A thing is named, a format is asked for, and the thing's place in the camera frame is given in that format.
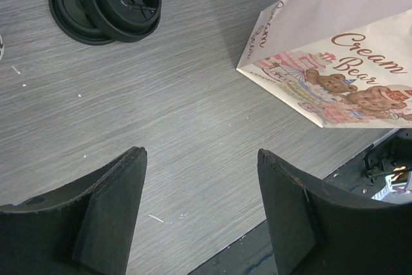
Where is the paper bag with orange handles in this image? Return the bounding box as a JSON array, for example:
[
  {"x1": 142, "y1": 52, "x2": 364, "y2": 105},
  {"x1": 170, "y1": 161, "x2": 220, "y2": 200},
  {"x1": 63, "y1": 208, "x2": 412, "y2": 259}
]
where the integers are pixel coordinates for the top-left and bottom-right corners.
[{"x1": 237, "y1": 0, "x2": 411, "y2": 129}]

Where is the stack of black cup lids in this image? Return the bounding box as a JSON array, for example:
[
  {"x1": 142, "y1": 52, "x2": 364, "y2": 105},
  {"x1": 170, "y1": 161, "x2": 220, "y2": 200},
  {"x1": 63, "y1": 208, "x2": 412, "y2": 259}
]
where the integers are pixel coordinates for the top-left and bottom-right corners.
[{"x1": 48, "y1": 0, "x2": 162, "y2": 46}]

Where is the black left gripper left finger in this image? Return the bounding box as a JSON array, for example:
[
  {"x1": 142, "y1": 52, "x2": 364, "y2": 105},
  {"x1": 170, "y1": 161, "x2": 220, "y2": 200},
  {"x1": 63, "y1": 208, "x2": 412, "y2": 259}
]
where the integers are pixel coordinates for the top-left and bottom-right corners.
[{"x1": 1, "y1": 147, "x2": 147, "y2": 274}]

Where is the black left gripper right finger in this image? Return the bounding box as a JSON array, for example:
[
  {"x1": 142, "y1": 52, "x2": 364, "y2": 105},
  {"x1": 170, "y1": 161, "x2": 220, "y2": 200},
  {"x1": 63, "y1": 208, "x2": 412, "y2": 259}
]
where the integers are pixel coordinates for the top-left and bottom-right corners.
[{"x1": 257, "y1": 149, "x2": 411, "y2": 274}]

